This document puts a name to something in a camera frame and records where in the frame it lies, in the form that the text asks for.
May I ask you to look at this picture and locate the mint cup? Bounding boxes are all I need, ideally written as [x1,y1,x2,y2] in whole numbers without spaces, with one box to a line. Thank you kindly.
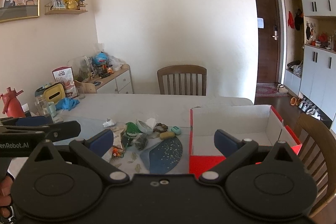
[42,101,57,117]

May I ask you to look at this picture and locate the crumpled clear plastic bag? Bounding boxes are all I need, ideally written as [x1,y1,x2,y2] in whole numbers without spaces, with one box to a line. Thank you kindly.
[108,55,123,71]

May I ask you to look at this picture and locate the white tissue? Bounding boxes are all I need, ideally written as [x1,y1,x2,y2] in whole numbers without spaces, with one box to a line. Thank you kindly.
[145,118,158,130]

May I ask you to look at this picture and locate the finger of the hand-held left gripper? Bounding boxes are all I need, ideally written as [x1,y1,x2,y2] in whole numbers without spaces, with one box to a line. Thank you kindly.
[0,115,54,128]
[0,121,81,143]

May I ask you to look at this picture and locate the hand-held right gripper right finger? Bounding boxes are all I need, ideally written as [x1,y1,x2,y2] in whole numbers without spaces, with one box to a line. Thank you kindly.
[199,130,301,184]

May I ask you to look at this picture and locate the patterned door rug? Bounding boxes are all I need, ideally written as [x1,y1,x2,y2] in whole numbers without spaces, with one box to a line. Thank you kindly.
[255,84,289,98]

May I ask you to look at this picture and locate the black hanging bag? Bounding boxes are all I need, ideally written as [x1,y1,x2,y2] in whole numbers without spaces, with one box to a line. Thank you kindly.
[294,9,303,31]

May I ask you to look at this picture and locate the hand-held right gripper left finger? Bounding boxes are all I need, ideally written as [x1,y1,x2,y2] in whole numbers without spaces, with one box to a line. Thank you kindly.
[28,130,130,183]

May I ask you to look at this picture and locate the bags in cupboard niche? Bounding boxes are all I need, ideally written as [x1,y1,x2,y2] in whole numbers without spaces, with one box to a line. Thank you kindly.
[287,61,302,76]

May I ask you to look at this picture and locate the yellow tissue box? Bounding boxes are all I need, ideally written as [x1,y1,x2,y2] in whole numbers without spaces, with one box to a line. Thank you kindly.
[43,83,66,104]

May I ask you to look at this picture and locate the brown curved wooden chair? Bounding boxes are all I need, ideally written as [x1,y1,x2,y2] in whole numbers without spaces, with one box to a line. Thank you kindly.
[297,113,336,216]

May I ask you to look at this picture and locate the red water bottle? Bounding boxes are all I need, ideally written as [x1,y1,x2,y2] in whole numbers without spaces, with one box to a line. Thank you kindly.
[0,87,26,118]

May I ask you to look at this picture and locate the blue ball toy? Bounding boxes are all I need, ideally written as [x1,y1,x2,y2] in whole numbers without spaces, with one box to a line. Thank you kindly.
[94,52,109,66]

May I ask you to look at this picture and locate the glass jar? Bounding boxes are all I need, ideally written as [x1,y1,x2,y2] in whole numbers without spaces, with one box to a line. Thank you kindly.
[35,94,49,116]

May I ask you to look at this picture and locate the blue round placemat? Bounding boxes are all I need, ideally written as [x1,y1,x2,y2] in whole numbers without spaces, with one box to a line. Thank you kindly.
[139,135,183,174]

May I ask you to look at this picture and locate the brown slatted wooden chair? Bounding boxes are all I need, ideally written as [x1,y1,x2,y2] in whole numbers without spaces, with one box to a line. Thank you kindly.
[157,65,207,96]

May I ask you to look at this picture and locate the clear packet of sticks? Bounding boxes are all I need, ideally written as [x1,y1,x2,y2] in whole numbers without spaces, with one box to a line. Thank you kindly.
[110,126,126,151]

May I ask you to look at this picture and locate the white wooden sideboard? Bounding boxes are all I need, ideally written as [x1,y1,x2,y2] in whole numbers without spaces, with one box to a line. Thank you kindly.
[75,64,134,94]

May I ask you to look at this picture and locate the clear plant container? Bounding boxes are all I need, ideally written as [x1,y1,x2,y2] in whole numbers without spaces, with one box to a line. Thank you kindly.
[69,56,93,83]

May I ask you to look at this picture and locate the red cardboard box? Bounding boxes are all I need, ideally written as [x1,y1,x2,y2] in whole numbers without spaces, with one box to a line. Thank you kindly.
[189,105,302,178]

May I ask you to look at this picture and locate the brown entrance door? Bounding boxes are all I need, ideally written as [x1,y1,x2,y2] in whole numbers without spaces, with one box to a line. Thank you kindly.
[252,0,281,84]

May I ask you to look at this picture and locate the red white snack box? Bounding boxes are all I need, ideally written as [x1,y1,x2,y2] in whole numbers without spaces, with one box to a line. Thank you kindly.
[52,67,79,99]

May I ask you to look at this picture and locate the red decor on cupboard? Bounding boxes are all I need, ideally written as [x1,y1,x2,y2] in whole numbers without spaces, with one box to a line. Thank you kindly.
[311,30,336,51]

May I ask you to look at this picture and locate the person's left hand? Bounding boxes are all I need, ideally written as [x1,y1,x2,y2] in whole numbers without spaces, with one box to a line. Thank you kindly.
[0,176,13,215]

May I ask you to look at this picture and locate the row of shoes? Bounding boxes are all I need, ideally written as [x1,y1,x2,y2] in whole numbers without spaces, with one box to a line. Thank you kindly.
[298,98,322,121]

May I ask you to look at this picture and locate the green ribbed item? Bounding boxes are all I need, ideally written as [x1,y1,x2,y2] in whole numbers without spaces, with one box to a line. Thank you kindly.
[125,122,139,135]

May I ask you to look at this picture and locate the dark green packet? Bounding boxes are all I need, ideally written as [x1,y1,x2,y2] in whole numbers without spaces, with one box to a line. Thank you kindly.
[122,133,135,148]

